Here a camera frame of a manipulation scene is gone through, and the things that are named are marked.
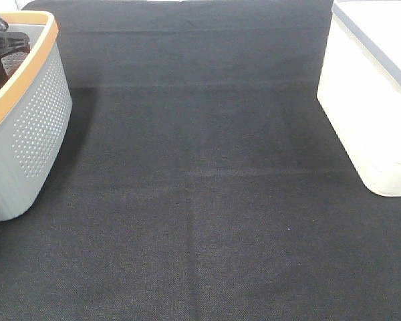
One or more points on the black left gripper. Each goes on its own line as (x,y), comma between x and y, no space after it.
(12,42)

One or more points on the grey perforated laundry basket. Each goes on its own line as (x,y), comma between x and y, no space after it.
(35,108)

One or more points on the black table cloth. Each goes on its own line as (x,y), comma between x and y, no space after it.
(199,178)

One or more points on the white woven storage basket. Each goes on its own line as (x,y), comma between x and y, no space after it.
(360,89)

